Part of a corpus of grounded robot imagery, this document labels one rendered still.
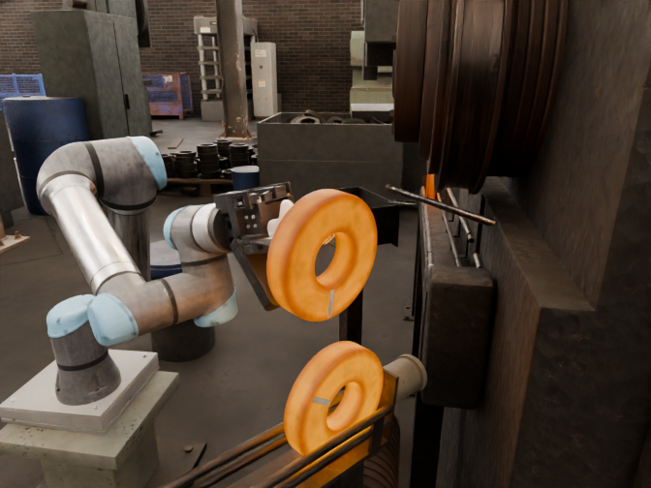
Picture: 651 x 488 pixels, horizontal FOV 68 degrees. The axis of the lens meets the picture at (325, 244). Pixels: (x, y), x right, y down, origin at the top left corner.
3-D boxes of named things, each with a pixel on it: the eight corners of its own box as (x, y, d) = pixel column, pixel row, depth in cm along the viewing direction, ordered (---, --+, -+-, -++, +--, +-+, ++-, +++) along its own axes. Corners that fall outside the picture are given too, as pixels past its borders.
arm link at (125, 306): (12, 137, 90) (100, 316, 63) (76, 131, 96) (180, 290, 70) (21, 189, 97) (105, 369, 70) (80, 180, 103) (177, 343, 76)
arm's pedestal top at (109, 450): (-8, 453, 113) (-13, 440, 112) (78, 373, 143) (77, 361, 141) (117, 471, 108) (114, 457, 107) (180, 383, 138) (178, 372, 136)
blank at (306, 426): (352, 467, 66) (334, 454, 69) (398, 363, 68) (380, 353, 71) (280, 462, 55) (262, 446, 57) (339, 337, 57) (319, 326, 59)
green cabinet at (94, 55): (66, 203, 413) (29, 11, 361) (113, 185, 477) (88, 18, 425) (117, 206, 405) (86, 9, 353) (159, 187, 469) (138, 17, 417)
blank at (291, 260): (386, 190, 59) (365, 184, 61) (291, 199, 48) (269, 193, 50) (369, 305, 64) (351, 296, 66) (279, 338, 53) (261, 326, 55)
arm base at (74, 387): (43, 406, 115) (33, 370, 112) (76, 369, 130) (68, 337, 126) (105, 405, 115) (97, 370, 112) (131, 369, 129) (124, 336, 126)
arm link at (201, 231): (199, 258, 72) (243, 244, 77) (214, 259, 69) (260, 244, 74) (187, 208, 71) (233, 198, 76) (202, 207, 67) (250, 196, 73)
